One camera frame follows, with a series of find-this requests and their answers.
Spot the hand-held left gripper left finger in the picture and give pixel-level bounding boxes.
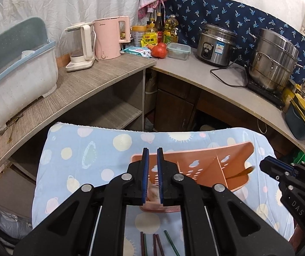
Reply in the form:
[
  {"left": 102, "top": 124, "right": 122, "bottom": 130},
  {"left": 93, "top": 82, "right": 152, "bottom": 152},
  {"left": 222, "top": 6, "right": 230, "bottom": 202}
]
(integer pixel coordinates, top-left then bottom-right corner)
[{"left": 13, "top": 147, "right": 150, "bottom": 256}]

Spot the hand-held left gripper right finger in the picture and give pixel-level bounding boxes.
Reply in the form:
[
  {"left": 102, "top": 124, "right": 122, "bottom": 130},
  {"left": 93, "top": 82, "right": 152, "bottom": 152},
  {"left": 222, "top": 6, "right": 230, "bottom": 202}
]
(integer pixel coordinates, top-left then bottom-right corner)
[{"left": 156, "top": 147, "right": 296, "bottom": 256}]

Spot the pink perforated utensil holder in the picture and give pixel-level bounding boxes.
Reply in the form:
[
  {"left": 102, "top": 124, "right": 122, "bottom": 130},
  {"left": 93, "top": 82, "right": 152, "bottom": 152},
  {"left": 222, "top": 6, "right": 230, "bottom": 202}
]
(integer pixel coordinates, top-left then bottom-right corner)
[{"left": 130, "top": 141, "right": 255, "bottom": 214}]

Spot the green chopstick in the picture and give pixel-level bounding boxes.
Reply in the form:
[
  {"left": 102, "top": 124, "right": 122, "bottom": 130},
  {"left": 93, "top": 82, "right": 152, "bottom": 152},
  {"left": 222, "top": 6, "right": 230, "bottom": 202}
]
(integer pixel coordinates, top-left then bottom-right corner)
[{"left": 164, "top": 230, "right": 180, "bottom": 256}]

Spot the light blue dotted cloth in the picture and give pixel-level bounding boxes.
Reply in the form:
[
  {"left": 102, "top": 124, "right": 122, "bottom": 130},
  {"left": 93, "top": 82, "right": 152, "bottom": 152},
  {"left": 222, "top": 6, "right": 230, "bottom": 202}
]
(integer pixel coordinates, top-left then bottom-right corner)
[{"left": 32, "top": 123, "right": 294, "bottom": 256}]

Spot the black induction cooker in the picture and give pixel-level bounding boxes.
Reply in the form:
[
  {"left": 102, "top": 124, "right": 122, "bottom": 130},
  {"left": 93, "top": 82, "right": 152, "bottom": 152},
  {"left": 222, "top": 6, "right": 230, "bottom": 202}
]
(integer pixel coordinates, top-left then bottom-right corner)
[{"left": 246, "top": 81, "right": 288, "bottom": 108}]

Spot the grey wooden shelf unit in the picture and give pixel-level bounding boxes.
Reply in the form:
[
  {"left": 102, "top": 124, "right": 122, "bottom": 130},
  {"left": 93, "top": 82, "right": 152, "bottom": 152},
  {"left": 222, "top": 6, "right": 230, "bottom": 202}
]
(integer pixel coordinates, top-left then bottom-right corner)
[{"left": 0, "top": 57, "right": 157, "bottom": 182}]

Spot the steel steamer pot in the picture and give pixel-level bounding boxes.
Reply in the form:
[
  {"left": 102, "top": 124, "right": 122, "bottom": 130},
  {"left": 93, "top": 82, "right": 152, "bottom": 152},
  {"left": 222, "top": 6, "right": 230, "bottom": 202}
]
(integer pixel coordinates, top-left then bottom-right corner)
[{"left": 249, "top": 28, "right": 304, "bottom": 92}]

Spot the blue wet wipes packet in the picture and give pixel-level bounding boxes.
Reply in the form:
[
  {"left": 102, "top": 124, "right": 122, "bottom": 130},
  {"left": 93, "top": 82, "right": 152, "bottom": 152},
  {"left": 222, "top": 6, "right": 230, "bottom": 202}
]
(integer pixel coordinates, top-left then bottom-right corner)
[{"left": 122, "top": 46, "right": 153, "bottom": 59}]

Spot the red tomato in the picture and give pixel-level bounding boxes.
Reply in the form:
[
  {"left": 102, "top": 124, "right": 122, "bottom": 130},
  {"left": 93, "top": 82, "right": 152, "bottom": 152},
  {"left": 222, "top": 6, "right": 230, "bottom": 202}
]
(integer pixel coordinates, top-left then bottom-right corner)
[{"left": 151, "top": 43, "right": 167, "bottom": 58}]

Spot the clear food container green lid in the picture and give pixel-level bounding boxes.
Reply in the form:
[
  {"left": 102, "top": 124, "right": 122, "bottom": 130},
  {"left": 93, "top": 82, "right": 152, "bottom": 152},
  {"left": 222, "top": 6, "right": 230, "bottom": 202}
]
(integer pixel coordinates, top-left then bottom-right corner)
[{"left": 166, "top": 43, "right": 192, "bottom": 60}]

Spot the steel rice cooker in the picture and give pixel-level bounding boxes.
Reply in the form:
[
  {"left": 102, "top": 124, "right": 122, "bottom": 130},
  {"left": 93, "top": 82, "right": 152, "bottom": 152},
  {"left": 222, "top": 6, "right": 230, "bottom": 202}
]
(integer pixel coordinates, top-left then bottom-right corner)
[{"left": 196, "top": 23, "right": 237, "bottom": 67}]

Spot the tin can with yellow lid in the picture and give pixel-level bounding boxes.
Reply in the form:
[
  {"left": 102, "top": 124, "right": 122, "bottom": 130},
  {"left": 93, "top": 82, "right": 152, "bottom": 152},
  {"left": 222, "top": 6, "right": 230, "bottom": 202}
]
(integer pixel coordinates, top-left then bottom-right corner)
[{"left": 131, "top": 25, "right": 148, "bottom": 47}]

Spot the pink electric kettle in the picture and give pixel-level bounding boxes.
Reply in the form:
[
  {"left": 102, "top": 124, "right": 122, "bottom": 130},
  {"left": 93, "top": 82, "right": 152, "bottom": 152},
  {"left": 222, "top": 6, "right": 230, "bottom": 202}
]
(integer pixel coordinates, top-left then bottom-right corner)
[{"left": 92, "top": 16, "right": 131, "bottom": 60}]

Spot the grey plastic bag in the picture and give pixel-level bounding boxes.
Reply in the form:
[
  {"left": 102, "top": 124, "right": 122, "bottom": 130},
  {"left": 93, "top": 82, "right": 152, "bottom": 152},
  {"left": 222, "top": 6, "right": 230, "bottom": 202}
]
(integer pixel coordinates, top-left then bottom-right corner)
[{"left": 0, "top": 209, "right": 33, "bottom": 246}]

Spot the yellow cooking oil bottle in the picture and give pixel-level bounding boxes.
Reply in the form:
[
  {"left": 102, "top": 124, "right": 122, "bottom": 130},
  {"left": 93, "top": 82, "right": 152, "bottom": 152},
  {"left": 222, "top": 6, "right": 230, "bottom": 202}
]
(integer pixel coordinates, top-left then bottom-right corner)
[{"left": 164, "top": 15, "right": 180, "bottom": 44}]

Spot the white glass kettle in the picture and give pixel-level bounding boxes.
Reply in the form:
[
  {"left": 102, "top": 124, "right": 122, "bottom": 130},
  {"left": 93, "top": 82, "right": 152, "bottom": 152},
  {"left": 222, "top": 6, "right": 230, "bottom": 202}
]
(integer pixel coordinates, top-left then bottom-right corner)
[{"left": 65, "top": 21, "right": 97, "bottom": 72}]

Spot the dark soy sauce bottle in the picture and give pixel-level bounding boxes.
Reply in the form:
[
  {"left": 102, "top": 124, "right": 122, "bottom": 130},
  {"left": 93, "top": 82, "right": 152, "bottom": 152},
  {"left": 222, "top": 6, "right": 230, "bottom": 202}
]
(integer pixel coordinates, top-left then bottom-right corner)
[{"left": 155, "top": 12, "right": 165, "bottom": 44}]

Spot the white dish tub with lid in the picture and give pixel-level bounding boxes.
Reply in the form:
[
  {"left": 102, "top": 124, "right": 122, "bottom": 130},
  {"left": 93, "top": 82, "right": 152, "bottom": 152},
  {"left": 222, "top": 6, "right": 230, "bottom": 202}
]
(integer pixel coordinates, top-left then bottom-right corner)
[{"left": 0, "top": 17, "right": 59, "bottom": 135}]

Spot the navy leaf print cloth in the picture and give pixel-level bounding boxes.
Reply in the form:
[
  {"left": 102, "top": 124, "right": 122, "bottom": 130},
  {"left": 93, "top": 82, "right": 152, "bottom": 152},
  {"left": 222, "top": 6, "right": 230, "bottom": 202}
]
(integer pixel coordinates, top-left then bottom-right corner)
[{"left": 163, "top": 0, "right": 305, "bottom": 84}]

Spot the white wrinkled sheet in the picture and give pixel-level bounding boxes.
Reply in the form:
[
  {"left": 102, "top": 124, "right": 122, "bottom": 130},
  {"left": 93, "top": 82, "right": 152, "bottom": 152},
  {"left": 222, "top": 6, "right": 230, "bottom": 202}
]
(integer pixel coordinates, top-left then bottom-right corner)
[{"left": 0, "top": 0, "right": 148, "bottom": 59}]

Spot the black power cable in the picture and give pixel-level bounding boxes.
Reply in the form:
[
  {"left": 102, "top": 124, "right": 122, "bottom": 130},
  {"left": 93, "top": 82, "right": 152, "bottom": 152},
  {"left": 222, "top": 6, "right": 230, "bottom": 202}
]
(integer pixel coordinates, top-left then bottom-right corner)
[{"left": 210, "top": 56, "right": 250, "bottom": 88}]

